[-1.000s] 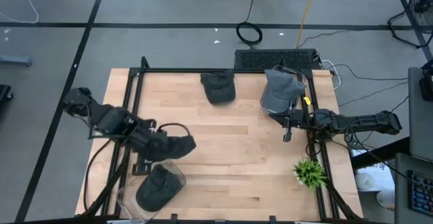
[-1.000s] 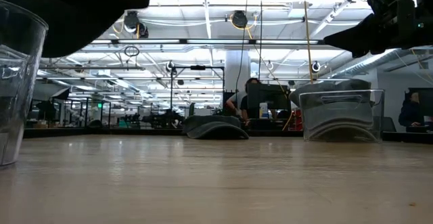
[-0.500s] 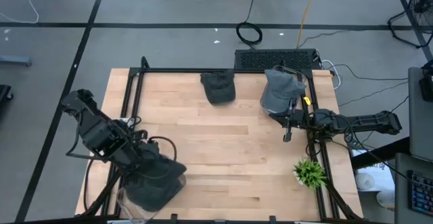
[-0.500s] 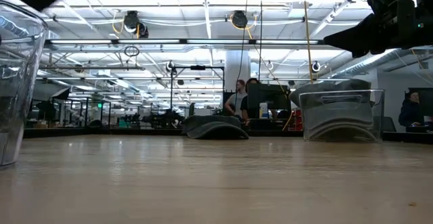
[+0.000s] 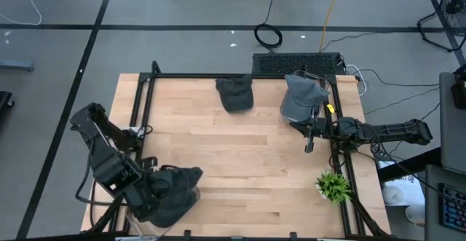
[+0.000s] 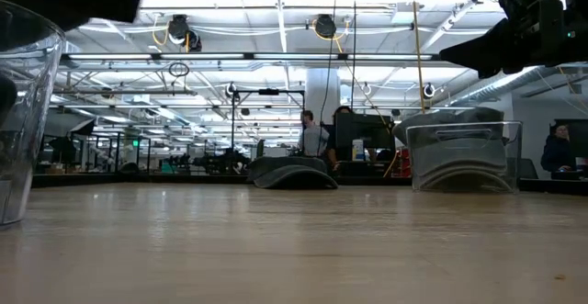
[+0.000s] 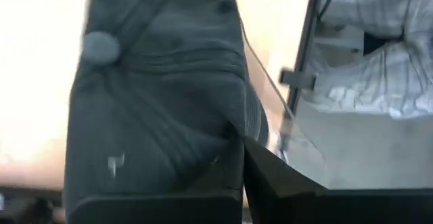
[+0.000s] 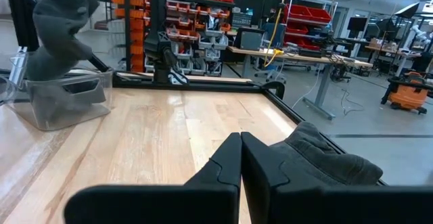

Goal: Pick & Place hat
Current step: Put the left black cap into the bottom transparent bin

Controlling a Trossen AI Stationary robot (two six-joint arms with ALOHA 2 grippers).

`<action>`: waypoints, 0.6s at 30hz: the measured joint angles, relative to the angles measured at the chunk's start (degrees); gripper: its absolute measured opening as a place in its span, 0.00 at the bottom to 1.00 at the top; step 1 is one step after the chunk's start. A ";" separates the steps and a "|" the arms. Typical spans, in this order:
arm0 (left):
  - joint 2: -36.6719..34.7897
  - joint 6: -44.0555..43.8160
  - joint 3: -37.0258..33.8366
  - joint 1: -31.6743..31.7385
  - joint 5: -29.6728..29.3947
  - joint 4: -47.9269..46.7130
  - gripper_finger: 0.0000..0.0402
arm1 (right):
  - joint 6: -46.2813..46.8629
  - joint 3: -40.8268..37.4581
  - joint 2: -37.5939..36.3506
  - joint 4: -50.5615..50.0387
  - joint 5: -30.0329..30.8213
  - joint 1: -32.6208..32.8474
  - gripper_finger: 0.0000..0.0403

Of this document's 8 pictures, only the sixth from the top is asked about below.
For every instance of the person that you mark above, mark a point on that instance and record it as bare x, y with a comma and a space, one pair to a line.
314, 138
342, 110
558, 152

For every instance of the black computer monitor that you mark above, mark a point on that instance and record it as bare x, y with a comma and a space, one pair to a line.
367, 131

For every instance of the black metal rig frame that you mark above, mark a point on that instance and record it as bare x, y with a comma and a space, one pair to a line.
268, 92

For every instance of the black aluminium table frame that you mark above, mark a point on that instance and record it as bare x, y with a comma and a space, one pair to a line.
115, 180

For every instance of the clear round container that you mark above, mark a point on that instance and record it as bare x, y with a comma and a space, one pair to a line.
32, 111

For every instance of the red box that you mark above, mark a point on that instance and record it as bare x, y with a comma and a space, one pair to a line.
403, 164

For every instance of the long ceiling light bar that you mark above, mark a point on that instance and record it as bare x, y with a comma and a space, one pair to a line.
229, 56

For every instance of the silver ventilation duct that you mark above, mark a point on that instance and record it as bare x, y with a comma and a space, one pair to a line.
496, 86

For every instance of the horizontal ceiling pipe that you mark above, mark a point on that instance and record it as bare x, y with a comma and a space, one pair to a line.
115, 92

